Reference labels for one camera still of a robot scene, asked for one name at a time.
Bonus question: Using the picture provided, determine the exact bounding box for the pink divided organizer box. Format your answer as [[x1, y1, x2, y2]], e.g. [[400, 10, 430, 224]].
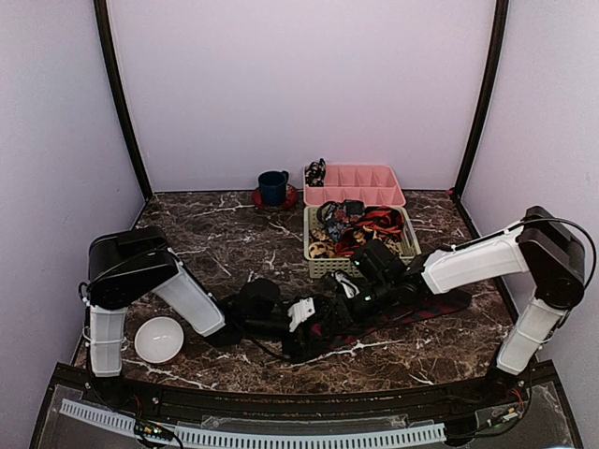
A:
[[303, 165, 406, 208]]

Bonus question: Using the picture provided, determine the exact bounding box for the dark blue mug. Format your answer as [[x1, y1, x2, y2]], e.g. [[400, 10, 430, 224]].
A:
[[258, 170, 289, 207]]

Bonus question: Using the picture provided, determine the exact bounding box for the white bowl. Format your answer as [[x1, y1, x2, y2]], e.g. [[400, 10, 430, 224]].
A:
[[134, 316, 184, 364]]

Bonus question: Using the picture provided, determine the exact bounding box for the black red striped tie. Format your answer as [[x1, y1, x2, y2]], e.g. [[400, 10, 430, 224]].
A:
[[354, 207, 406, 234]]

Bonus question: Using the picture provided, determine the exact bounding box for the yellow insect print tie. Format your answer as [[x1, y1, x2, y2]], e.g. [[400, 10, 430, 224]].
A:
[[308, 226, 404, 259]]

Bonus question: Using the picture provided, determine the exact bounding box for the black corner post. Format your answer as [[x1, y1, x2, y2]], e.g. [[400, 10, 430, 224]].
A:
[[451, 0, 509, 202], [93, 0, 153, 201]]

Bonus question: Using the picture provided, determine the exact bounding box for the white slotted cable duct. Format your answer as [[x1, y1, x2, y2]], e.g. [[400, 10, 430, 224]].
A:
[[58, 398, 446, 448]]

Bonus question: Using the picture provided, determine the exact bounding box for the dark floral tie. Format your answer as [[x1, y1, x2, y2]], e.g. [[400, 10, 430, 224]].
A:
[[316, 199, 365, 242]]

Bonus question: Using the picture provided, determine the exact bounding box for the black front rail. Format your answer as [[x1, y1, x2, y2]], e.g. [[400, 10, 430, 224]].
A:
[[95, 376, 530, 421]]

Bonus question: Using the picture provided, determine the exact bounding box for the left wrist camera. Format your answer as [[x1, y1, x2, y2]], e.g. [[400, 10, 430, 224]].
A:
[[287, 297, 315, 333]]

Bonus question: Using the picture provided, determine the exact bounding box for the right black corner post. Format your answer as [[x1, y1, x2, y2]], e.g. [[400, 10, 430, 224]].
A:
[[451, 0, 509, 202]]

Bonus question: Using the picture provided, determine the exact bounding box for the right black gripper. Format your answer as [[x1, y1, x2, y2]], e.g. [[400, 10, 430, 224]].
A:
[[322, 276, 397, 334]]

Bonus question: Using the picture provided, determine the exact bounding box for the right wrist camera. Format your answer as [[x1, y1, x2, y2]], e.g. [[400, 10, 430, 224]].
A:
[[324, 270, 360, 299]]

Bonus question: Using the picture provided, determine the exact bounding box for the red saucer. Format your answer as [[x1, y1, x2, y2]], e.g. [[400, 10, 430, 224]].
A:
[[251, 184, 299, 210]]

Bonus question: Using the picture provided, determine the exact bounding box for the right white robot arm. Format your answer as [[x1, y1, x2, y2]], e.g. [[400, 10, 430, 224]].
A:
[[331, 206, 598, 406]]

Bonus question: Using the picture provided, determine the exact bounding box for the green perforated plastic basket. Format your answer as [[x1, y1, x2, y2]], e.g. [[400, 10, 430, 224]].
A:
[[303, 207, 421, 279]]

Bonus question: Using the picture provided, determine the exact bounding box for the left black corner post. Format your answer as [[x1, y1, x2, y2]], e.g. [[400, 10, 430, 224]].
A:
[[93, 0, 153, 201]]

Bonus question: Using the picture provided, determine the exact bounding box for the red navy striped tie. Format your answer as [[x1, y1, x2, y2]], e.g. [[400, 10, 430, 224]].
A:
[[307, 290, 472, 352]]

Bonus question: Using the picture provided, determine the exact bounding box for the rolled black floral tie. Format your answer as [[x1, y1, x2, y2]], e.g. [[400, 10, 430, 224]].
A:
[[304, 158, 327, 187]]

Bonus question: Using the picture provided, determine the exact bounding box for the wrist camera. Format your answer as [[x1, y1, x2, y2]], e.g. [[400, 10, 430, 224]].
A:
[[287, 297, 315, 333], [324, 270, 360, 299]]

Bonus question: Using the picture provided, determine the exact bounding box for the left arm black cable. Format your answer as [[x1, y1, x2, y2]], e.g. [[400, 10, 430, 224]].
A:
[[233, 298, 338, 364]]

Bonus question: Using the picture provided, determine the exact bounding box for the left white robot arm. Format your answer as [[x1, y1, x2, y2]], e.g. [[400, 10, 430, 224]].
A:
[[79, 226, 334, 408]]

